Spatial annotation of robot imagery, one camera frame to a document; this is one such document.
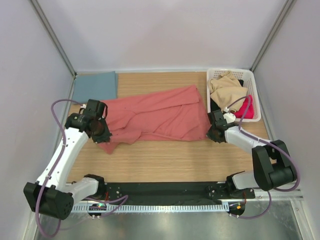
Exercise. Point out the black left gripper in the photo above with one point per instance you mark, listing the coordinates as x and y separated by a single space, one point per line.
104 137

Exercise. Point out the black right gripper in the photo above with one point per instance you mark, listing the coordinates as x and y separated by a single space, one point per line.
209 134

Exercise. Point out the salmon red t-shirt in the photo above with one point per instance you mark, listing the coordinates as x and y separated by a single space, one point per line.
174 115

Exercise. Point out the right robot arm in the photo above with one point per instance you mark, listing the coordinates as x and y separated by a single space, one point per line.
273 167

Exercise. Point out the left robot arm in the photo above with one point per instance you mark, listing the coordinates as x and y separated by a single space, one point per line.
50 195

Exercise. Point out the black garment in basket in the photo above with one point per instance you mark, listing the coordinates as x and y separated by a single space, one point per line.
215 106

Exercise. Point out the folded blue-grey t-shirt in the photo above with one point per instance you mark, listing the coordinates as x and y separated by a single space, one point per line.
100 86

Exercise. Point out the beige t-shirt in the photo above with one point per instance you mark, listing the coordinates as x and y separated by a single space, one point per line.
234 107

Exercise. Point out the white plastic laundry basket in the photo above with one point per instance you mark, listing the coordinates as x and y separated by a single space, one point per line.
249 82

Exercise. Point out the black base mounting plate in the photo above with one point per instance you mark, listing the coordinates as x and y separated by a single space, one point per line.
175 193

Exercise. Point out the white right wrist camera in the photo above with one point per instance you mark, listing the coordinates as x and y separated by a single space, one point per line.
228 115

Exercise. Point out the perforated cable duct strip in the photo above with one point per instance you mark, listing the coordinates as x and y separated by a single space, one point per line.
89 208

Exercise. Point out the left aluminium frame post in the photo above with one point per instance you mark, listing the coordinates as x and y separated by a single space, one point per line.
52 35

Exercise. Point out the aluminium frame post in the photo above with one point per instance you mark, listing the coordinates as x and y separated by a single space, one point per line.
52 35
279 21

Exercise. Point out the right aluminium frame post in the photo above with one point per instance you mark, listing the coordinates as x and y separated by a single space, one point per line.
279 21

